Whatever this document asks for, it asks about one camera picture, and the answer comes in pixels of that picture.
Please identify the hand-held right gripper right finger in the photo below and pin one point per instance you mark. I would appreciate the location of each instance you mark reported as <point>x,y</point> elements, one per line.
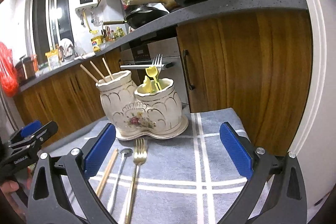
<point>236,153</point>

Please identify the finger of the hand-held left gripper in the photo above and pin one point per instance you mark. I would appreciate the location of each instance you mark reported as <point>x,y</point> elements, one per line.
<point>31,127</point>
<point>42,134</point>

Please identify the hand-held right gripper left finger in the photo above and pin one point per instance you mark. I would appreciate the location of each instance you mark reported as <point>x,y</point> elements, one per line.
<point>99,153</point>

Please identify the wooden chopstick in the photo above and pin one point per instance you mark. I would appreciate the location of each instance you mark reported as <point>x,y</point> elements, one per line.
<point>109,169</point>
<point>105,174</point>
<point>98,71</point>
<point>89,73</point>
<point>107,68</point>

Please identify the gold metal fork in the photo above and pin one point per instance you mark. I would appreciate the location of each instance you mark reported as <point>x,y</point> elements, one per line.
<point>140,157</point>

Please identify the cream floral ceramic utensil holder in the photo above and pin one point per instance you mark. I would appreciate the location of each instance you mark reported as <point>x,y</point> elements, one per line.
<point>126,108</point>

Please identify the small yellow plastic spoon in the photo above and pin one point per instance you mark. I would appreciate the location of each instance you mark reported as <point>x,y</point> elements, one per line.
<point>151,72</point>

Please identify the silver metal fork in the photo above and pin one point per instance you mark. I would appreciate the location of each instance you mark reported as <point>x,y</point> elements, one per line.
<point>157,62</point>

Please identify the person's left hand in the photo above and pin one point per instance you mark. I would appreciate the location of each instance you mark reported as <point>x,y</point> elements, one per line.
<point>9,187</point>

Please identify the long wooden cabinet row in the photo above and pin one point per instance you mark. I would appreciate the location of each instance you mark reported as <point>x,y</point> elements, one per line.
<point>65,98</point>

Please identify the grey striped tablecloth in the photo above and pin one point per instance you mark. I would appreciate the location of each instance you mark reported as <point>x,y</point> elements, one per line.
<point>183,161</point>

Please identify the dark storage jar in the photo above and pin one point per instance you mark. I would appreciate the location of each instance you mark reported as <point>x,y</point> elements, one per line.
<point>25,67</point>

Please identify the red plastic bag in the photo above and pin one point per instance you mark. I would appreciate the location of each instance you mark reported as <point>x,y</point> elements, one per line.
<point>8,71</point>

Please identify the cream ceramic holder tray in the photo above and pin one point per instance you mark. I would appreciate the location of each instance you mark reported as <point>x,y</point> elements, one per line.
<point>170,132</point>

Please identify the yellow food packet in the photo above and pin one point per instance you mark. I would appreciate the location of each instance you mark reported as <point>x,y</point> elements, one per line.
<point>53,59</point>

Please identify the white hanging towel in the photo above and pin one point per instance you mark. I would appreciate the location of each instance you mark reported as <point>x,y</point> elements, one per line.
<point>66,47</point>

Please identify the white cloth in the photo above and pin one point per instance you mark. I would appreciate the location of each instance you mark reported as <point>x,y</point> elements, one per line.
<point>84,56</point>

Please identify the yellow cooking oil bottle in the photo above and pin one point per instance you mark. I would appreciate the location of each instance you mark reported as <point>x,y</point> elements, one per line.
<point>96,44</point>

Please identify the kitchen window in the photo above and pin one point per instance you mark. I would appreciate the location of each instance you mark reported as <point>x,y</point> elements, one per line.
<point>52,19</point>

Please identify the stainless steel built-in oven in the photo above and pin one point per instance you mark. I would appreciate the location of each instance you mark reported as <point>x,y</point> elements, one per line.
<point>157,49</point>

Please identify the row of condiment bottles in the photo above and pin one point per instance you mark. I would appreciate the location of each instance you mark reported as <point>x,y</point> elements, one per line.
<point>114,33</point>

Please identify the grey speckled stone countertop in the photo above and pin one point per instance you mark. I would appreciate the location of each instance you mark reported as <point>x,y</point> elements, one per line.
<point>223,3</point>

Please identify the dark seasoning rack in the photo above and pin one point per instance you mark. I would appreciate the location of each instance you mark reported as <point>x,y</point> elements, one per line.
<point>128,1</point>

